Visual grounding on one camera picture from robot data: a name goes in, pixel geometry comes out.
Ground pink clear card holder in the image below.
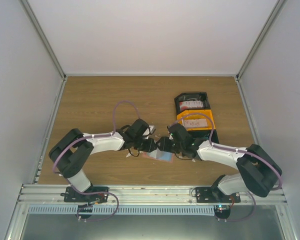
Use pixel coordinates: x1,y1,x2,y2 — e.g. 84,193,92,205
142,149,174,163

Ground grey slotted cable duct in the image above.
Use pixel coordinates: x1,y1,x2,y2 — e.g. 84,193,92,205
28,204,215,216

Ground black bin far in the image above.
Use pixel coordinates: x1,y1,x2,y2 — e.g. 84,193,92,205
174,92,211,115

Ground white paper scraps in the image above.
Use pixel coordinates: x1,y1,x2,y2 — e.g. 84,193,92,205
126,106,196,163

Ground white red card orange bin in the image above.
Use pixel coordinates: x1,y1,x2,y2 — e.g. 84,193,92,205
182,118,209,129

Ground black bin near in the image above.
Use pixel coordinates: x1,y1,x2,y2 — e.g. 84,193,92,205
188,129,220,144

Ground aluminium mounting rail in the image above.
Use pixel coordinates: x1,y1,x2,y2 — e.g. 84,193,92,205
17,184,288,205

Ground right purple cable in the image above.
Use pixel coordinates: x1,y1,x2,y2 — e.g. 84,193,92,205
167,112,284,191

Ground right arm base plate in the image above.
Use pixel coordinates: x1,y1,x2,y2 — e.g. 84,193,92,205
190,186,241,204

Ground white red cards far bin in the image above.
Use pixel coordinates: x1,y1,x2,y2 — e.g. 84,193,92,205
179,100,205,111

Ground black bin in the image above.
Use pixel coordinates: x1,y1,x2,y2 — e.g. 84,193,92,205
174,92,211,115
188,129,220,144

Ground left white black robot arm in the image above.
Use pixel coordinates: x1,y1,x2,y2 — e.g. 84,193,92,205
48,118,157,202

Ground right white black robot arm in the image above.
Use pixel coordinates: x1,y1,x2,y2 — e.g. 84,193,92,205
156,123,283,203

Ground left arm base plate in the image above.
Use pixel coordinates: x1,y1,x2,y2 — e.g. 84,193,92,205
60,186,109,204

